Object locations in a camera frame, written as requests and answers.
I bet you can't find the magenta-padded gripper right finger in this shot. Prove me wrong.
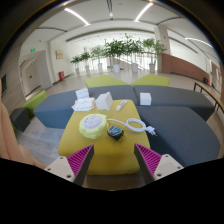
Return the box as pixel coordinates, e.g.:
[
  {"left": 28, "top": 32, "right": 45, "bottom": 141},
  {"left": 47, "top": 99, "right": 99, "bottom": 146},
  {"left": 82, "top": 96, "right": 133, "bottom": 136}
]
[{"left": 133, "top": 143, "right": 184, "bottom": 185}]

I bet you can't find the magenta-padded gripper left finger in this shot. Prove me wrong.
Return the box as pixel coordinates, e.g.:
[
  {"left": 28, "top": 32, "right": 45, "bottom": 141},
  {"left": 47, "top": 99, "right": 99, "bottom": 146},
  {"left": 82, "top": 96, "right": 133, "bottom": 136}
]
[{"left": 44, "top": 144, "right": 95, "bottom": 187}]

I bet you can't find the wide grey upholstered seat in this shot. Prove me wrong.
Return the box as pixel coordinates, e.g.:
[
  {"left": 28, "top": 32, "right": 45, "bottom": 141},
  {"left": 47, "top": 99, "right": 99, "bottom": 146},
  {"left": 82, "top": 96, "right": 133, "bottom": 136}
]
[{"left": 136, "top": 105, "right": 221, "bottom": 168}]

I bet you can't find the round yellow-green power strip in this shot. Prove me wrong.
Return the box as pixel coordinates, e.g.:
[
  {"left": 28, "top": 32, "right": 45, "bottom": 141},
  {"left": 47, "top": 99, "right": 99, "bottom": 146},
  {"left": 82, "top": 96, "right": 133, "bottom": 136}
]
[{"left": 78, "top": 113, "right": 109, "bottom": 140}]

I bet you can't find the clear-wrapped tissue pack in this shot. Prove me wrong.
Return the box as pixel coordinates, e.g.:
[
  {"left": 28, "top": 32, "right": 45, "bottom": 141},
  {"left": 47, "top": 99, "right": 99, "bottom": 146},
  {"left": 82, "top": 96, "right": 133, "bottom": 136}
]
[{"left": 71, "top": 97, "right": 96, "bottom": 112}]

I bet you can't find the long grey upholstered seat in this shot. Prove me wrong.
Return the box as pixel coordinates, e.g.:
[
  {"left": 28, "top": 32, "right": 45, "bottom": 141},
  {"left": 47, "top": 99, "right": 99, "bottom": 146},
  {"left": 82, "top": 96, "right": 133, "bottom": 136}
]
[{"left": 33, "top": 84, "right": 139, "bottom": 130}]

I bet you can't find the small white cube box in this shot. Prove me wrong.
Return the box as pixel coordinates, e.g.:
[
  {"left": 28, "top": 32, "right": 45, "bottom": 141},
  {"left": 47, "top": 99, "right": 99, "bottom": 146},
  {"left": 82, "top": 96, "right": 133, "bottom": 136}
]
[{"left": 139, "top": 92, "right": 153, "bottom": 106}]

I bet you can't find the white tube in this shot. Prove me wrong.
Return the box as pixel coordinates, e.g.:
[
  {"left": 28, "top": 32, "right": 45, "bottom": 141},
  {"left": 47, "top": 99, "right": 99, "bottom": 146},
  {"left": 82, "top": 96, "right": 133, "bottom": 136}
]
[{"left": 115, "top": 100, "right": 129, "bottom": 112}]

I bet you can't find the large white box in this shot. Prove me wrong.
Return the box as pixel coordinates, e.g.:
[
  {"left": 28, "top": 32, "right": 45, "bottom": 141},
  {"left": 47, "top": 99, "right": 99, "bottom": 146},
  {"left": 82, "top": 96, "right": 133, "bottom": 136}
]
[{"left": 95, "top": 91, "right": 114, "bottom": 111}]

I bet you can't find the stack of white tissue packs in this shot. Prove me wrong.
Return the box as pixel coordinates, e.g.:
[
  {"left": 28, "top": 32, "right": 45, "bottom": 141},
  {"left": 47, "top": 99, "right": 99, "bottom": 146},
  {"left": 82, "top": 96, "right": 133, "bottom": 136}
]
[{"left": 75, "top": 87, "right": 90, "bottom": 100}]

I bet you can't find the dark grey block seat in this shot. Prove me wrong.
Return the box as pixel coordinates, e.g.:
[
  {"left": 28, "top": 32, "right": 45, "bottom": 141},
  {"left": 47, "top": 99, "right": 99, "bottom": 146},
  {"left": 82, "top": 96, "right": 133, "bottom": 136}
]
[{"left": 9, "top": 106, "right": 31, "bottom": 133}]

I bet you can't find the lime green bench seat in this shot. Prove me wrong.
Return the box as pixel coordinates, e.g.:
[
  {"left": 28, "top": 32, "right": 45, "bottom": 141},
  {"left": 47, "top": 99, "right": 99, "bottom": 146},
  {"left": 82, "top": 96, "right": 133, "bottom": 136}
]
[{"left": 20, "top": 89, "right": 48, "bottom": 118}]

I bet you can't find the person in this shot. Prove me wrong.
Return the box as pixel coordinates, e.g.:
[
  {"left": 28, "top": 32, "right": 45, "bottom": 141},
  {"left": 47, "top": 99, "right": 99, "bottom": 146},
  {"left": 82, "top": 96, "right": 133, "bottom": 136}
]
[{"left": 0, "top": 78, "right": 46, "bottom": 170}]

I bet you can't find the lime green upholstered seat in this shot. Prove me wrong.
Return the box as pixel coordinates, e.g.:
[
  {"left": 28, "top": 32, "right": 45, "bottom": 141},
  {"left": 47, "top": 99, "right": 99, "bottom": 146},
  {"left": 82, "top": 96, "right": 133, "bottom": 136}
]
[
  {"left": 84, "top": 74, "right": 129, "bottom": 89},
  {"left": 130, "top": 73, "right": 170, "bottom": 87}
]

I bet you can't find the wooden bench with black legs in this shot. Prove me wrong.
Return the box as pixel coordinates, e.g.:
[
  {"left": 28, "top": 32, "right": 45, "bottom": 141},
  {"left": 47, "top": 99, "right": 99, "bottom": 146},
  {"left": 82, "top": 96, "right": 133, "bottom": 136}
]
[{"left": 193, "top": 80, "right": 224, "bottom": 114}]

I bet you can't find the wooden shelf unit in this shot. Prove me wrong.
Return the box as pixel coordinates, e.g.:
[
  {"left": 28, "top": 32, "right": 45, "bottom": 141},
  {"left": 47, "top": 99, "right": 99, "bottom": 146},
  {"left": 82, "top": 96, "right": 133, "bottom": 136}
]
[{"left": 209, "top": 59, "right": 224, "bottom": 104}]

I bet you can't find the group of potted plants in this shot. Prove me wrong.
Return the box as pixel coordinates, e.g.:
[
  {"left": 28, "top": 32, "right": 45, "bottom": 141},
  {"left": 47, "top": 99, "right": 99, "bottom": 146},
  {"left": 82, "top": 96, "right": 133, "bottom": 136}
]
[{"left": 69, "top": 33, "right": 167, "bottom": 75}]

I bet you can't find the group of ceiling strip lights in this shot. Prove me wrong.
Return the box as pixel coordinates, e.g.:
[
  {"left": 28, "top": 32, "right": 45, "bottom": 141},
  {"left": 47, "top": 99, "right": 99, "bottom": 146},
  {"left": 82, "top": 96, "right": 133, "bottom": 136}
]
[{"left": 63, "top": 2, "right": 214, "bottom": 49}]

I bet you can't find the white power cable with plug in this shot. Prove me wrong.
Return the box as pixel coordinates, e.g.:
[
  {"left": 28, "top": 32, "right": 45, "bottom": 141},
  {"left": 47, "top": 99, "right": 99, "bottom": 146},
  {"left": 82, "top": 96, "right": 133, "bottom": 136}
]
[{"left": 106, "top": 117, "right": 157, "bottom": 137}]

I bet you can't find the dark wall screen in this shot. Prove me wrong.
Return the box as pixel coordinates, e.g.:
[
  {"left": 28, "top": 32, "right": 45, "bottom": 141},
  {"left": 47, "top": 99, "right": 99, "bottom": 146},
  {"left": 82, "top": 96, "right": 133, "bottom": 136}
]
[{"left": 0, "top": 73, "right": 8, "bottom": 98}]

